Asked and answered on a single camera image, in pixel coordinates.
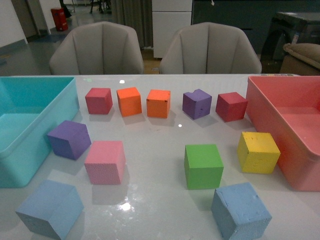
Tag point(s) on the left orange block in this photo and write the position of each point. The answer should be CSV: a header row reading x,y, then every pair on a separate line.
x,y
129,101

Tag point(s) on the left grey chair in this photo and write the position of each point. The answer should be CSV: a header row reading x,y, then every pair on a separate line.
x,y
102,48

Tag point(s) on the left purple block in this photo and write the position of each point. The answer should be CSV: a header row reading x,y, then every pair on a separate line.
x,y
69,139

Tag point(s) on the orange block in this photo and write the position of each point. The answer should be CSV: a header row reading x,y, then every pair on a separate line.
x,y
129,101
158,103

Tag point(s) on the right grey chair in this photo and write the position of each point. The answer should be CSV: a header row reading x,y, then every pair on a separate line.
x,y
210,48

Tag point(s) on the red block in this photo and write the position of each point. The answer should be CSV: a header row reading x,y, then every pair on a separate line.
x,y
231,106
99,101

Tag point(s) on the pink block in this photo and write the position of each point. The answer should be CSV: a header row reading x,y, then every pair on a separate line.
x,y
105,162

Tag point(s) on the right red block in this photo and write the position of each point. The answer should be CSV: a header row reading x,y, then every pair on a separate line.
x,y
231,106

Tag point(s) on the right orange block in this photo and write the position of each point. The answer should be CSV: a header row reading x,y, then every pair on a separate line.
x,y
158,103

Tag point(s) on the chipped purple block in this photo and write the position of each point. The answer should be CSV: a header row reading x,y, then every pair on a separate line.
x,y
196,104

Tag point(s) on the white cabinet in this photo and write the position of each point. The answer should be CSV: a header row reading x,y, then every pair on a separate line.
x,y
168,16

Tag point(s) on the teal plastic bin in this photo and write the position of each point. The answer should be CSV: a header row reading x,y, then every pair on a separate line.
x,y
30,107

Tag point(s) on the grey chair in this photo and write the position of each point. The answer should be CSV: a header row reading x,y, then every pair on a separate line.
x,y
210,48
102,48

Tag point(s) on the dark counter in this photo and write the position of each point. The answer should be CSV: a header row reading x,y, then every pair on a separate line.
x,y
252,16

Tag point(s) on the left red block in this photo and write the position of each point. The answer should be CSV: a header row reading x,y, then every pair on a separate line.
x,y
99,101

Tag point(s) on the grey curtain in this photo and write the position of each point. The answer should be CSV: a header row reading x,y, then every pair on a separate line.
x,y
136,14

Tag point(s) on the beige sofa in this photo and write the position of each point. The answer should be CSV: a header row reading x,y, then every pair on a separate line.
x,y
301,59

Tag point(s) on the blue block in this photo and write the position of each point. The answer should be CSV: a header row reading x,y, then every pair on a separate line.
x,y
239,212
51,210

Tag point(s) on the yellow block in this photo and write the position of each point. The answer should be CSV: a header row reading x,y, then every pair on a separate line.
x,y
257,152

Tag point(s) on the pink plastic bin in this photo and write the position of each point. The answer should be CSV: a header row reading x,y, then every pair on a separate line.
x,y
288,107

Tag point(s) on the green block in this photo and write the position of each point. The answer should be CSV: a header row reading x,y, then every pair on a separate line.
x,y
203,166

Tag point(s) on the red bin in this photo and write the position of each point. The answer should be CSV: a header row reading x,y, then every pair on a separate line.
x,y
59,19

